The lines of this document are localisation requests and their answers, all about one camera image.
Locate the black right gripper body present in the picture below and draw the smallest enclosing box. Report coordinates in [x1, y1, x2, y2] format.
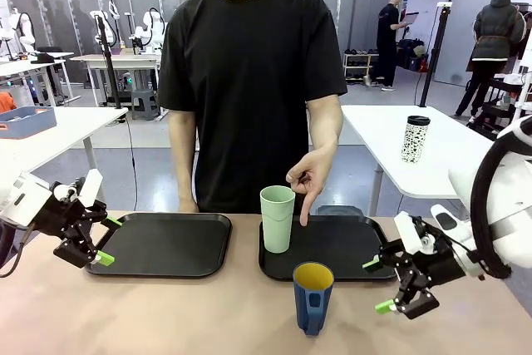
[409, 242, 467, 290]

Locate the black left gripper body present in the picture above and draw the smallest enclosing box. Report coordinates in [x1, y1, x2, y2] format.
[35, 188, 86, 248]

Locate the person's right forearm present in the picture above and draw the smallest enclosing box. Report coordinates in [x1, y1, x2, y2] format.
[168, 109, 200, 206]

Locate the person's left forearm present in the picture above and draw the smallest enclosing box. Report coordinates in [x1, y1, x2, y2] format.
[306, 94, 346, 157]

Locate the person's left hand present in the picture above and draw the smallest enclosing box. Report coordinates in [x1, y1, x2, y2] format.
[286, 147, 336, 226]

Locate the black plastic tray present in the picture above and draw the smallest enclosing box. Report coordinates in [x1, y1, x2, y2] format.
[258, 215, 398, 283]
[85, 212, 233, 279]

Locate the dark grey chair backrest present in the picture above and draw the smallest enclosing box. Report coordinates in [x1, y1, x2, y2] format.
[317, 204, 362, 218]

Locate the white table with blue box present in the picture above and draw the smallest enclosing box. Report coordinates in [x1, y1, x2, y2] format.
[0, 106, 130, 206]

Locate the blue mug yellow inside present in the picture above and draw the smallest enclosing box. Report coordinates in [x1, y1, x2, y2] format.
[292, 262, 335, 337]

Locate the blue storage box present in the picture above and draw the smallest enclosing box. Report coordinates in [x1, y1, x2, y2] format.
[0, 106, 58, 141]

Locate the grey plastic stool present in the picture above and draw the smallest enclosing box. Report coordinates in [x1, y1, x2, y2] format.
[130, 89, 161, 121]

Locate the light green tall cup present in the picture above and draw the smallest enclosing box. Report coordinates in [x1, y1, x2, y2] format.
[259, 185, 297, 254]

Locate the black speckled white tumbler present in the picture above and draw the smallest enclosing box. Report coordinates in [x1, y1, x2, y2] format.
[401, 115, 430, 165]

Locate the white table with tumbler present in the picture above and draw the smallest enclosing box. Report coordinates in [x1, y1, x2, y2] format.
[338, 104, 496, 217]

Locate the orange object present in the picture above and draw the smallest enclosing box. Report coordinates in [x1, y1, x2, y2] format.
[0, 91, 18, 113]

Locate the black tripod stand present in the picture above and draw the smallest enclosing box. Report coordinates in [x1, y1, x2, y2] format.
[92, 13, 123, 111]

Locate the white background desk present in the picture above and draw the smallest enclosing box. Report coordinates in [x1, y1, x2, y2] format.
[0, 52, 82, 107]

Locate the beige background workbench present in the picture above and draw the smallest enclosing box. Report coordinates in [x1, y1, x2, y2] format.
[69, 52, 164, 107]

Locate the black utility cart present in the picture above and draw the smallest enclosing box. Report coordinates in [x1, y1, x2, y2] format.
[476, 72, 532, 134]

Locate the white shoe rack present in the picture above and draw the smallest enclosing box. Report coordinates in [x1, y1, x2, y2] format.
[342, 48, 382, 84]

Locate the person in black t-shirt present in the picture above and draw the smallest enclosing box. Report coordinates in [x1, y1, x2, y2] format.
[157, 0, 349, 214]

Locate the black bag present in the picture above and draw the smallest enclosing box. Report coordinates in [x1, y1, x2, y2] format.
[397, 38, 428, 72]

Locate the black pole stand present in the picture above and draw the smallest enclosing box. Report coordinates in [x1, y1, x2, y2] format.
[416, 2, 454, 108]

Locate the bystander in black holding laptop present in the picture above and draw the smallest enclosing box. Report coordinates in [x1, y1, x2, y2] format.
[375, 0, 419, 92]

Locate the bystander in dark puffer jacket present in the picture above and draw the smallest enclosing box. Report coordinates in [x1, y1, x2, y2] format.
[455, 0, 526, 117]

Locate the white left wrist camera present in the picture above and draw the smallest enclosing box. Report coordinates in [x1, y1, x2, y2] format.
[77, 169, 104, 209]

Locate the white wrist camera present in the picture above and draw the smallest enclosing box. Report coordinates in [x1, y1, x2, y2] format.
[392, 210, 437, 255]
[77, 169, 104, 209]

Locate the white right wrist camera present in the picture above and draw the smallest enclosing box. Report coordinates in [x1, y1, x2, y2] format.
[392, 210, 437, 255]

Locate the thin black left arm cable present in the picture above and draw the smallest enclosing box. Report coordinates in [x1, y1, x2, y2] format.
[0, 224, 35, 279]

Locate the thick black cable hose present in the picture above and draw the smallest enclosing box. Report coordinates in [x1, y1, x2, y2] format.
[470, 125, 532, 280]

